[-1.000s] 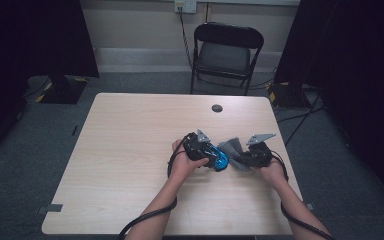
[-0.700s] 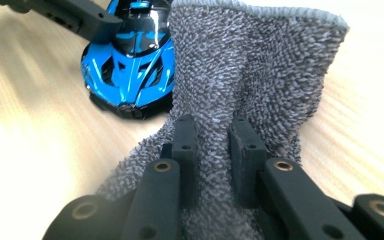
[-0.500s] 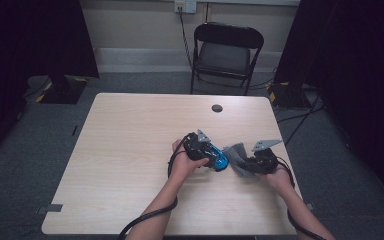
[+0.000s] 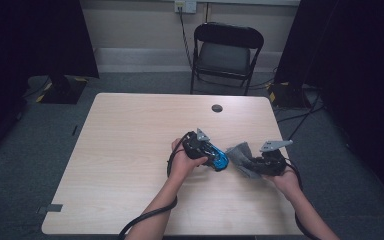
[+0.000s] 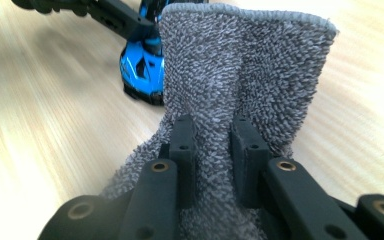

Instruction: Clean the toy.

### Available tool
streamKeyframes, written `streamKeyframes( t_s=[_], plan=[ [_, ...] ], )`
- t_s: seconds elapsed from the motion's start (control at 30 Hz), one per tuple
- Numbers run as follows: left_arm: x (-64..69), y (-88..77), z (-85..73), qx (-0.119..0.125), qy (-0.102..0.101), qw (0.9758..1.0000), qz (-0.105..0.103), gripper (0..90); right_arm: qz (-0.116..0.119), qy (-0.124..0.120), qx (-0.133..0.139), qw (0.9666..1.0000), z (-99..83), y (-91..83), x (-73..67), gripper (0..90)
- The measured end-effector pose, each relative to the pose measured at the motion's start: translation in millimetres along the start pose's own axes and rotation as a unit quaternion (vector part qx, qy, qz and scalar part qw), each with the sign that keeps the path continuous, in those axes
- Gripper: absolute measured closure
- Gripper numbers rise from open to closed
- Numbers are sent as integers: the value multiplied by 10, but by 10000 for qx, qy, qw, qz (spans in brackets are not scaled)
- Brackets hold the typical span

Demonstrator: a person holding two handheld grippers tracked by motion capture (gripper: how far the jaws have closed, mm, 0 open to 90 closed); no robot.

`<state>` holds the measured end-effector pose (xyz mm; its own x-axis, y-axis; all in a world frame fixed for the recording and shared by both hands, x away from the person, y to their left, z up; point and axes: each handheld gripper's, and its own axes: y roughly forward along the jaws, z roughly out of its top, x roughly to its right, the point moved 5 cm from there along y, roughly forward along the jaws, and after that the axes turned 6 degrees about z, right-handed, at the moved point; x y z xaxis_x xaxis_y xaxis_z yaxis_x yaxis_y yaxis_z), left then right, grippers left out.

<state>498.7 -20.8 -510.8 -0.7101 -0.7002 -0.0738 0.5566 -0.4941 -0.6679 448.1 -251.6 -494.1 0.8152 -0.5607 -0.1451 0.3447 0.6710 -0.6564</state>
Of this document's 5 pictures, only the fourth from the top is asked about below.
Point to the grey tape strip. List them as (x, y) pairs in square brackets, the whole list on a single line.
[(51, 208)]

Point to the black folding chair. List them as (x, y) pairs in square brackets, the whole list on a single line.
[(228, 35)]

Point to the white wall socket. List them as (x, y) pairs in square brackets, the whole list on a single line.
[(185, 6)]

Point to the black curtain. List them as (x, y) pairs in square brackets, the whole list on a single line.
[(363, 66), (30, 33)]

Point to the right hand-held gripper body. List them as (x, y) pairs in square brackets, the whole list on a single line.
[(273, 165)]

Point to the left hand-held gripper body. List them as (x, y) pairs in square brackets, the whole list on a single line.
[(195, 146)]

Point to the black stand base yellow tape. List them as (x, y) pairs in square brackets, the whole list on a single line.
[(288, 95)]

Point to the blue toy car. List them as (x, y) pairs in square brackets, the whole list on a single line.
[(221, 161)]

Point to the thin wall conduit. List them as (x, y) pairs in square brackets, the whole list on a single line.
[(207, 11)]

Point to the person's right hand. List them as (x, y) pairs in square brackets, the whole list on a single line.
[(290, 183)]

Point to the grey terry cloth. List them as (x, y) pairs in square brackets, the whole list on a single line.
[(241, 156)]

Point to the person's left hand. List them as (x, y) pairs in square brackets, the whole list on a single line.
[(181, 163)]

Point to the small black floor object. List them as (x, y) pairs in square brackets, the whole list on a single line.
[(74, 130)]

